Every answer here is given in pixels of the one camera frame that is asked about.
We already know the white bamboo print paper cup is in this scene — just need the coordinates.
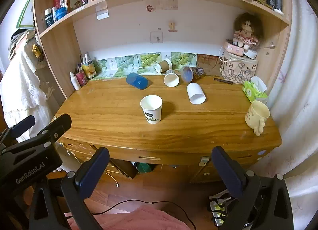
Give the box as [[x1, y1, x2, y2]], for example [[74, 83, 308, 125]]
[[140, 95, 163, 125]]

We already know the blue plastic cup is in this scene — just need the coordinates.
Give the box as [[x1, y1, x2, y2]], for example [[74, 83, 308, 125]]
[[126, 72, 149, 90]]

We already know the white frosted plastic cup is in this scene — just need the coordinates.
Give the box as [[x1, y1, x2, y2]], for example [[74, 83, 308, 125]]
[[186, 83, 206, 105]]

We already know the clear plastic cup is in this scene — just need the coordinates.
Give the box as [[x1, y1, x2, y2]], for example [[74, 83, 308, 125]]
[[180, 66, 205, 83]]

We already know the grey checked paper cup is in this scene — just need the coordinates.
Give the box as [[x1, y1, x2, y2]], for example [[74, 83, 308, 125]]
[[163, 70, 179, 87]]

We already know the brown sleeve paper cup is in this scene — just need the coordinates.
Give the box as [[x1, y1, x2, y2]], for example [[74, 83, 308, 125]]
[[155, 58, 173, 73]]

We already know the white lace cloth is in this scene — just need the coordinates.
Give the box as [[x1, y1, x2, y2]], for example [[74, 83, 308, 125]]
[[1, 43, 56, 142]]

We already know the white spray bottle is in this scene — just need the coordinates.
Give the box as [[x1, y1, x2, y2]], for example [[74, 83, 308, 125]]
[[70, 71, 81, 91]]

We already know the pink can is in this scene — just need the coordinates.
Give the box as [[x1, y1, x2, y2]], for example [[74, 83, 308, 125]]
[[75, 70, 88, 87]]

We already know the cream ceramic mug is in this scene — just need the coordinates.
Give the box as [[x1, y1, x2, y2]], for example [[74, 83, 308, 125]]
[[245, 100, 270, 136]]

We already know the pink sleeve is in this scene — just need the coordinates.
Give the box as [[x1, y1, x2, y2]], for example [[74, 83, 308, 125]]
[[64, 205, 192, 230]]

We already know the white curtain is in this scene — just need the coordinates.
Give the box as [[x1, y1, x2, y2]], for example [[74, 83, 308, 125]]
[[251, 0, 317, 229]]

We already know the green tissue pack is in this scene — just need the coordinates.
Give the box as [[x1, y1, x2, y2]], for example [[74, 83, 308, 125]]
[[242, 76, 268, 104]]

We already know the black pen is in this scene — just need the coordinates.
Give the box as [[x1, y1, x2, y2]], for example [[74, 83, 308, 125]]
[[214, 78, 233, 85]]

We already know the grape print poster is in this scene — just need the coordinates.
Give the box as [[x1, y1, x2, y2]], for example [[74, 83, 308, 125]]
[[93, 52, 197, 80]]

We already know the dark blue bottle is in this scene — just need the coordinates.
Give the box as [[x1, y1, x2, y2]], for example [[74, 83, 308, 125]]
[[45, 8, 54, 28]]

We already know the letter print fabric bag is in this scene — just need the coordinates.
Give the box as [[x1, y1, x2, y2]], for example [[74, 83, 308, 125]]
[[219, 50, 258, 84]]

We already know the blue jar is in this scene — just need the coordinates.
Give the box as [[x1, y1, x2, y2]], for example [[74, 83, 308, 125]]
[[55, 7, 67, 21]]

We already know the wooden desk with shelves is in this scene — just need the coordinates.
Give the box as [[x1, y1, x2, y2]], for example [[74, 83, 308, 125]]
[[33, 0, 292, 182]]

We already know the white tape roll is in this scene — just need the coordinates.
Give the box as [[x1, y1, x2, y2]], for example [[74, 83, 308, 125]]
[[244, 49, 257, 59]]

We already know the pink box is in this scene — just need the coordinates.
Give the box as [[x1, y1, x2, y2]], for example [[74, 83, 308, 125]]
[[223, 41, 244, 57]]

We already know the brown haired rag doll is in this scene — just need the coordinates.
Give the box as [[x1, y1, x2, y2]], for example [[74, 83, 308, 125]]
[[232, 12, 264, 50]]

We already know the black cable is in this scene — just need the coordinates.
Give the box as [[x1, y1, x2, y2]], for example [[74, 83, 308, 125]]
[[92, 198, 197, 230]]

